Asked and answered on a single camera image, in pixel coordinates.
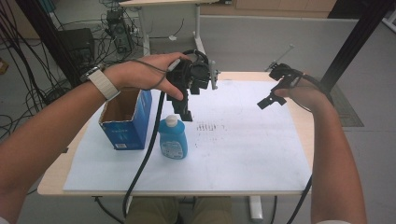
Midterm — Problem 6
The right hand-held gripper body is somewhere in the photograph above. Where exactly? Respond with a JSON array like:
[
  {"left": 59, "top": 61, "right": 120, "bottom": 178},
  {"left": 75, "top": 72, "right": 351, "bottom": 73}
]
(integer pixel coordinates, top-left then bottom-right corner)
[{"left": 264, "top": 43, "right": 305, "bottom": 93}]

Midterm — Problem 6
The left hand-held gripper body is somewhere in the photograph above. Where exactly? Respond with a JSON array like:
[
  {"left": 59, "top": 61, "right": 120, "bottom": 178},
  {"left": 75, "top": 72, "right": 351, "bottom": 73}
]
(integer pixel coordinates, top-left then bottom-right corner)
[{"left": 166, "top": 49, "right": 221, "bottom": 96}]

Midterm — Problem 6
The blue plastic bottle white cap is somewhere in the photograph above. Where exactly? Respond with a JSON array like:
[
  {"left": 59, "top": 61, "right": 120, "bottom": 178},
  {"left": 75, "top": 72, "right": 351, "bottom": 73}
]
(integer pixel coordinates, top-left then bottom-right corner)
[{"left": 158, "top": 114, "right": 189, "bottom": 161}]

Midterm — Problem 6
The blue cardboard box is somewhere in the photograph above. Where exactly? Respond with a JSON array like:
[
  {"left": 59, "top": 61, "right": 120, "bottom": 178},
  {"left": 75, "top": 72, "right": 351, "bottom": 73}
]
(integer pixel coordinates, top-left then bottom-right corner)
[{"left": 98, "top": 88, "right": 154, "bottom": 151}]

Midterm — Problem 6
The person's right hand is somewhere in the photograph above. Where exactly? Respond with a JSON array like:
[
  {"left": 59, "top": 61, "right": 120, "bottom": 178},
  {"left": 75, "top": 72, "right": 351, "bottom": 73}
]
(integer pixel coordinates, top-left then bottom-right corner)
[{"left": 274, "top": 75, "right": 332, "bottom": 114}]

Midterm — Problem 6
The person's left hand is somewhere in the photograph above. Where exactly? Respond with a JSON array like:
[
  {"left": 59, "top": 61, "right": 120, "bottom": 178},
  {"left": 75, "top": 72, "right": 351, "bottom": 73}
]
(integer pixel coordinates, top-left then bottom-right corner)
[{"left": 104, "top": 51, "right": 191, "bottom": 102}]

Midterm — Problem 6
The white-legged background desk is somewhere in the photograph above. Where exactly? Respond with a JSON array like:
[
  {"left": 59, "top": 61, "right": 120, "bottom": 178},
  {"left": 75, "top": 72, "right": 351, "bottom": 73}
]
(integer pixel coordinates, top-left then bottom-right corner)
[{"left": 119, "top": 0, "right": 233, "bottom": 58}]

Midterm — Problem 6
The light wooden table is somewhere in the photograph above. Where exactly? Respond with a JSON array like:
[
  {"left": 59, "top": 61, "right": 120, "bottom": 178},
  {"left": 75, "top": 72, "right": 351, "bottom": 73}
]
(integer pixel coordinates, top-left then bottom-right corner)
[{"left": 36, "top": 71, "right": 316, "bottom": 198}]

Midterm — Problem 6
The white paper sheet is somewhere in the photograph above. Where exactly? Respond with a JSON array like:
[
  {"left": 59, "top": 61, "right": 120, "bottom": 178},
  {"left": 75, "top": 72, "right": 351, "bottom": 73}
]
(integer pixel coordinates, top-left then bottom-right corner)
[{"left": 63, "top": 79, "right": 313, "bottom": 192}]

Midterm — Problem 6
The black computer tower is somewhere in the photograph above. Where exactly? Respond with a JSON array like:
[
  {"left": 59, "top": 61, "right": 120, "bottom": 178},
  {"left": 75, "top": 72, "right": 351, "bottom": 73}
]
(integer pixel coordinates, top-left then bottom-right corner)
[{"left": 105, "top": 8, "right": 134, "bottom": 55}]

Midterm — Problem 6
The white table leg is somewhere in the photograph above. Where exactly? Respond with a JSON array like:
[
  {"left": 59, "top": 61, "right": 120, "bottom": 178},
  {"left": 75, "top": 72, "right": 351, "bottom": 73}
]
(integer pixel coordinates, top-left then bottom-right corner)
[{"left": 248, "top": 195, "right": 264, "bottom": 224}]

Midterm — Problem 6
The person's right leg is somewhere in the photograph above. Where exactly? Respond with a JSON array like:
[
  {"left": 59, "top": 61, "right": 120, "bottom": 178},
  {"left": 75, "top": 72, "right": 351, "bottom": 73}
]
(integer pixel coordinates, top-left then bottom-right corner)
[{"left": 190, "top": 196, "right": 233, "bottom": 224}]

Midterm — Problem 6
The person's leg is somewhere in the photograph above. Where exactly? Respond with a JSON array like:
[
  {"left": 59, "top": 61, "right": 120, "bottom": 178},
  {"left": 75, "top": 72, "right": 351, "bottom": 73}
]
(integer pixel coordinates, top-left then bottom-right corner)
[
  {"left": 190, "top": 196, "right": 233, "bottom": 224},
  {"left": 124, "top": 196, "right": 180, "bottom": 224}
]

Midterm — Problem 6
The person's left leg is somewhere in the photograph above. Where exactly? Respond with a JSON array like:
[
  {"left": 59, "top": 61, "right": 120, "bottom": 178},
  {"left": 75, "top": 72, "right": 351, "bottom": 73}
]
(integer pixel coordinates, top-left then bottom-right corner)
[{"left": 124, "top": 196, "right": 180, "bottom": 224}]

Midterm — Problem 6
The black case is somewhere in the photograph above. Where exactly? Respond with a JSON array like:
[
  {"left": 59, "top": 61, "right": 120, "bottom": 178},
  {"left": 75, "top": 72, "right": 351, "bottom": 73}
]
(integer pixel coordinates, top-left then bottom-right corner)
[{"left": 58, "top": 27, "right": 96, "bottom": 69}]

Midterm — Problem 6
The beige strap wristwatch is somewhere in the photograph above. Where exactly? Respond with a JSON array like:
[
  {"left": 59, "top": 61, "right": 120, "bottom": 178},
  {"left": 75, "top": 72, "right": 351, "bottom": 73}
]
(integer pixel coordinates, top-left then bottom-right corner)
[{"left": 79, "top": 63, "right": 121, "bottom": 102}]

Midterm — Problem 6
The thin black cable under table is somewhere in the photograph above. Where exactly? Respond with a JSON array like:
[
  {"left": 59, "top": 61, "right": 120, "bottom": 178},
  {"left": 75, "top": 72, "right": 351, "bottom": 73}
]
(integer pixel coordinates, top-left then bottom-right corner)
[{"left": 269, "top": 195, "right": 278, "bottom": 224}]

